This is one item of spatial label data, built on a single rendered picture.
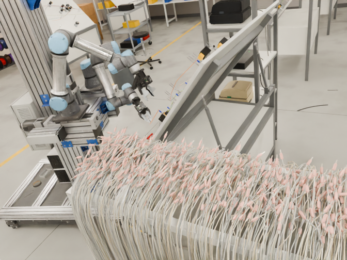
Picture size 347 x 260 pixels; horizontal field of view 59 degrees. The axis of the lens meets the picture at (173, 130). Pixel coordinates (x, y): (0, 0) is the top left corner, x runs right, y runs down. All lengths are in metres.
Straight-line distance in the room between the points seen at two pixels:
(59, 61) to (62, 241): 1.71
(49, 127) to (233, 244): 1.97
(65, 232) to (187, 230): 2.38
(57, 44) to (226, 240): 1.63
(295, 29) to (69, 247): 3.99
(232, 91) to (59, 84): 1.60
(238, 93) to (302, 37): 2.13
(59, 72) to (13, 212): 1.68
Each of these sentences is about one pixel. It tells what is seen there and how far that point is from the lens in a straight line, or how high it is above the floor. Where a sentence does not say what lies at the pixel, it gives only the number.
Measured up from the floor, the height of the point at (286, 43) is 0.57.
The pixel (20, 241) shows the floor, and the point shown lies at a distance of 3.41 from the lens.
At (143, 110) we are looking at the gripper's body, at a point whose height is 1.13.
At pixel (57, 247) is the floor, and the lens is 3.14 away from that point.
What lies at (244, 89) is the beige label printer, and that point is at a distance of 2.99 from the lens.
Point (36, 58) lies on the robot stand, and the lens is 2.57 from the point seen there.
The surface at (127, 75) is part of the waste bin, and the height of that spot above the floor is 0.26.
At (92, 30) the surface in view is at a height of 0.78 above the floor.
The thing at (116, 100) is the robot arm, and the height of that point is 1.19.
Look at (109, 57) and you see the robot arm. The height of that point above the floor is 1.53.
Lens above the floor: 2.15
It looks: 31 degrees down
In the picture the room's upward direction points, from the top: 12 degrees counter-clockwise
